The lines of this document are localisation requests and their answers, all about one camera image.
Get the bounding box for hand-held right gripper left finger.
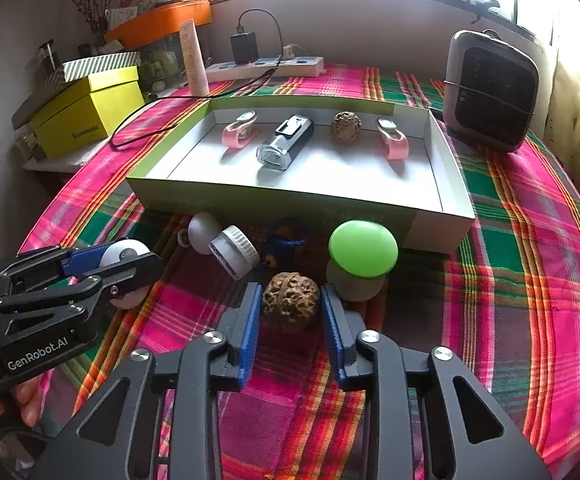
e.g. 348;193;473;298
32;282;263;480

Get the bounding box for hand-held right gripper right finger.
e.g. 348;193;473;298
320;284;553;480

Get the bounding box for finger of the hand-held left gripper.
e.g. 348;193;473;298
0;244;108;292
0;252;164;321

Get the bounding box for white panda toy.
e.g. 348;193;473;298
99;239;151;309

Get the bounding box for brown walnut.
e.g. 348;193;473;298
262;271;321;331
331;111;363;143

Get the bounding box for white ribbed jar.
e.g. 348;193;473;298
209;225;261;279

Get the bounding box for small white ball-shaped gadget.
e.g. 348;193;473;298
177;212;221;256

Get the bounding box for blue braided cord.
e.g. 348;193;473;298
261;217;311;267

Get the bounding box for green mushroom lamp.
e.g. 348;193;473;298
326;218;399;303

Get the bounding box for green and white cardboard box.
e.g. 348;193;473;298
126;95;476;254

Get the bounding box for pink clip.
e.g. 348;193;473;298
221;110;261;148
375;117;409;161

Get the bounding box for black flashlight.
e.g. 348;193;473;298
256;115;315;170

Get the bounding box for person's left hand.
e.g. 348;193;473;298
0;374;45;428

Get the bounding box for white side table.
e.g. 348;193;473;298
20;135;121;173

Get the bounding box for yellow box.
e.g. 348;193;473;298
32;66;145;158

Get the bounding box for striped box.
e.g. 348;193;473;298
62;50;141;82

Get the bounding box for glass jar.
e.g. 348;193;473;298
36;40;66;92

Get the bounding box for cream tube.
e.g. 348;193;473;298
178;19;209;97

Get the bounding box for orange lidded clear container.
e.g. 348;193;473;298
104;0;214;93

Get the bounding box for dried branches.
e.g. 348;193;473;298
57;0;108;46

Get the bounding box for white power strip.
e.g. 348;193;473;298
205;56;325;81

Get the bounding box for grey and black heater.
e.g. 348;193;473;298
442;30;540;153

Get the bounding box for patterned curtain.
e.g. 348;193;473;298
544;0;580;241

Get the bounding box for black charger with cable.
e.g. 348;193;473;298
111;8;291;152

